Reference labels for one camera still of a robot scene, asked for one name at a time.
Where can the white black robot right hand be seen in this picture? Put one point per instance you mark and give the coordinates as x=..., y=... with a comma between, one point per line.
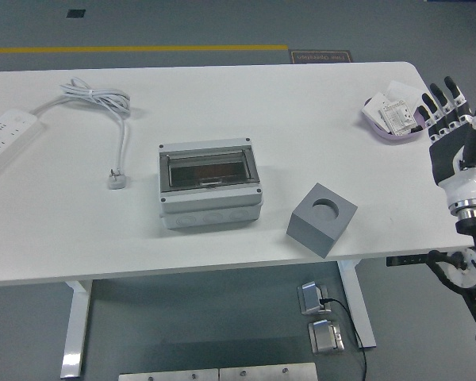
x=466, y=184

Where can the orange cylindrical battery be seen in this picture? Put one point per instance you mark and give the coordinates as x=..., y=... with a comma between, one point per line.
x=210, y=172

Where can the grey box cover frame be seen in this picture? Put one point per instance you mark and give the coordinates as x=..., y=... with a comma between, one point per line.
x=210, y=198

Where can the smoky transparent hinged box lid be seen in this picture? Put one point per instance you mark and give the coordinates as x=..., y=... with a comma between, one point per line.
x=182, y=170

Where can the silver floor socket box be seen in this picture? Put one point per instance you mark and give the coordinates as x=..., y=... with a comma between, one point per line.
x=325, y=337
x=311, y=299

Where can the grey electrical box base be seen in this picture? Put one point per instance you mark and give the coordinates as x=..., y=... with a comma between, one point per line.
x=212, y=217

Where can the small black part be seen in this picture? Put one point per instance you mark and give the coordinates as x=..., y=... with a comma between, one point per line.
x=415, y=129

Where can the purple shallow tray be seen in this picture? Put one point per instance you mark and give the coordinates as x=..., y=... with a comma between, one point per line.
x=396, y=139

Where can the white socket panel with print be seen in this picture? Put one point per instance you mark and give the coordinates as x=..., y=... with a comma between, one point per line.
x=398, y=117

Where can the black table control panel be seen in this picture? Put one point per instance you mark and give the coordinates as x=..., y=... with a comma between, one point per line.
x=404, y=260

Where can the plain white square plate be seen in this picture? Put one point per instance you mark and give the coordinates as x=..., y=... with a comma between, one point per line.
x=404, y=91

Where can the white plate with grey edge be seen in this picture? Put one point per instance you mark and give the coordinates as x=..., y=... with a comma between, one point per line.
x=375, y=109

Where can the white table leg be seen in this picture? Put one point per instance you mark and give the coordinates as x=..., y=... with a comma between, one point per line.
x=75, y=329
x=357, y=301

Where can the grey cube holder round hole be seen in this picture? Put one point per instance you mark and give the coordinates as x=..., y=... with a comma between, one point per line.
x=309, y=234

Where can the dark floor sign with lettering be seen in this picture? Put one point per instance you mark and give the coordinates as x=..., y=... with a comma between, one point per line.
x=321, y=57

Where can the grey metal floor plate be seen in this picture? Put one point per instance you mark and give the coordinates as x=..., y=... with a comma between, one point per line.
x=266, y=373
x=166, y=376

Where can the black floor hatch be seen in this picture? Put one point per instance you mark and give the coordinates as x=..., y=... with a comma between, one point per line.
x=75, y=14

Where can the white power strip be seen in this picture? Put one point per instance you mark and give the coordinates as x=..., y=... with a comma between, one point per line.
x=4, y=135

